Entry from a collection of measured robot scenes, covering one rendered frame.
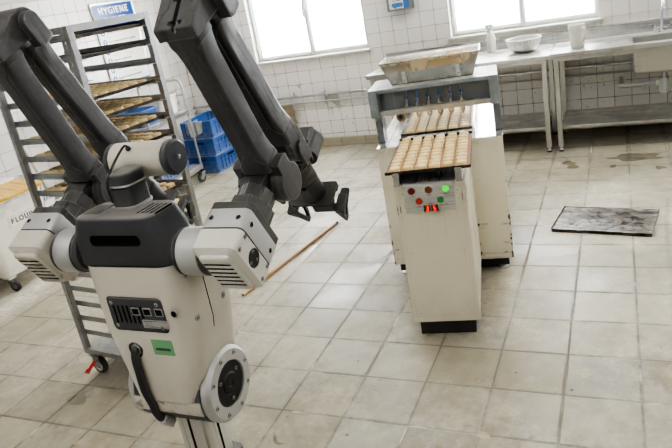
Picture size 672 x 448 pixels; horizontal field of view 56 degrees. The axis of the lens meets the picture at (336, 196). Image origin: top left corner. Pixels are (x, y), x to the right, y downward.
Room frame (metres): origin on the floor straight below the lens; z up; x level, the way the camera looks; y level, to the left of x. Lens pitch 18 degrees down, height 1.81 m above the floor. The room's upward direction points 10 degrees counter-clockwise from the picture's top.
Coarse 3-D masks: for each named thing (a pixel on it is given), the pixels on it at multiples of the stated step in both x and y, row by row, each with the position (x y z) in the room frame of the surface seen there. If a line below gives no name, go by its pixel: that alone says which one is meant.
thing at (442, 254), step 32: (416, 224) 2.87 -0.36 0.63; (448, 224) 2.83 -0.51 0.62; (416, 256) 2.87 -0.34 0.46; (448, 256) 2.83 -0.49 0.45; (480, 256) 3.37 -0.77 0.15; (416, 288) 2.88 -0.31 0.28; (448, 288) 2.84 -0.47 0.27; (480, 288) 3.04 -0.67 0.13; (416, 320) 2.89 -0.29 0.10; (448, 320) 2.84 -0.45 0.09
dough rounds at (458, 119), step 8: (424, 112) 3.98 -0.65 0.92; (432, 112) 3.92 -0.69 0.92; (448, 112) 3.84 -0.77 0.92; (456, 112) 3.81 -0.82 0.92; (464, 112) 3.76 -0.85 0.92; (472, 112) 3.81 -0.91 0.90; (416, 120) 3.79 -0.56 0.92; (424, 120) 3.75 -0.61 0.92; (432, 120) 3.71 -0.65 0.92; (440, 120) 3.68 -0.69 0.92; (448, 120) 3.72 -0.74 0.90; (456, 120) 3.60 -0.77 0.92; (464, 120) 3.58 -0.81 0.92; (408, 128) 3.62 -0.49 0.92; (416, 128) 3.67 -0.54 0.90; (424, 128) 3.59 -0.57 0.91; (432, 128) 3.52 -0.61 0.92; (440, 128) 3.50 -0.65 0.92; (448, 128) 3.53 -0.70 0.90
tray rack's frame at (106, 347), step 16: (128, 16) 3.11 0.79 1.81; (64, 48) 3.53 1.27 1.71; (0, 96) 3.14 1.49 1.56; (16, 128) 3.16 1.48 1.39; (16, 144) 3.14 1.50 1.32; (32, 176) 3.16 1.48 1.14; (32, 192) 3.14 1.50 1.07; (64, 288) 3.14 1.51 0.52; (80, 320) 3.15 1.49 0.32; (80, 336) 3.15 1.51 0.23; (96, 352) 3.10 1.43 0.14; (112, 352) 3.04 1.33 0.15
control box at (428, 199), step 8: (408, 184) 2.87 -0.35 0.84; (416, 184) 2.84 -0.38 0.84; (424, 184) 2.82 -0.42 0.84; (432, 184) 2.81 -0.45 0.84; (440, 184) 2.80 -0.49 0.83; (448, 184) 2.79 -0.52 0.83; (416, 192) 2.83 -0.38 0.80; (424, 192) 2.82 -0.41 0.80; (432, 192) 2.81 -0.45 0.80; (440, 192) 2.80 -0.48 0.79; (448, 192) 2.79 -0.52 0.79; (408, 200) 2.84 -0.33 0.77; (424, 200) 2.82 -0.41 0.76; (432, 200) 2.81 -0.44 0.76; (448, 200) 2.79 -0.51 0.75; (408, 208) 2.84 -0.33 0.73; (416, 208) 2.83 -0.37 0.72; (424, 208) 2.82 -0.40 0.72; (432, 208) 2.81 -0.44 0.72; (440, 208) 2.80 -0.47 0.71; (448, 208) 2.79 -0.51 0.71; (456, 208) 2.78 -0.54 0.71
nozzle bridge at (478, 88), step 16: (384, 80) 3.89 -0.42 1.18; (432, 80) 3.58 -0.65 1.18; (448, 80) 3.49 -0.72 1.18; (464, 80) 3.46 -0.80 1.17; (480, 80) 3.52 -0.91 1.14; (496, 80) 3.41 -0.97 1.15; (368, 96) 3.61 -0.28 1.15; (384, 96) 3.67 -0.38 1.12; (400, 96) 3.64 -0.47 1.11; (432, 96) 3.59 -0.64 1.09; (464, 96) 3.54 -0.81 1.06; (480, 96) 3.52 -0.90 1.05; (496, 96) 3.41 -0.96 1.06; (384, 112) 3.62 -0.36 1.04; (400, 112) 3.59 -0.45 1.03; (496, 112) 3.52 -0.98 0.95; (384, 128) 3.74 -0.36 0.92; (496, 128) 3.52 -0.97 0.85
